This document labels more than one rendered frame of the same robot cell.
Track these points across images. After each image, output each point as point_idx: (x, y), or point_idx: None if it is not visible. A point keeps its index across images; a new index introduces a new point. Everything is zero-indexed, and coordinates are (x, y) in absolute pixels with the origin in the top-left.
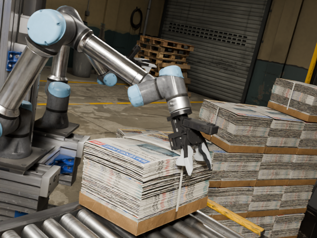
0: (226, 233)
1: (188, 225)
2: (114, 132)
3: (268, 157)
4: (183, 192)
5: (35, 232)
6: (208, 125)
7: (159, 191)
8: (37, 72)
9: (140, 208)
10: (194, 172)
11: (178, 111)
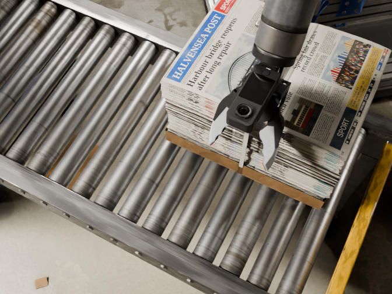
0: (293, 259)
1: (265, 198)
2: None
3: None
4: (256, 158)
5: (137, 53)
6: (234, 108)
7: (200, 125)
8: None
9: (169, 120)
10: (282, 151)
11: (253, 46)
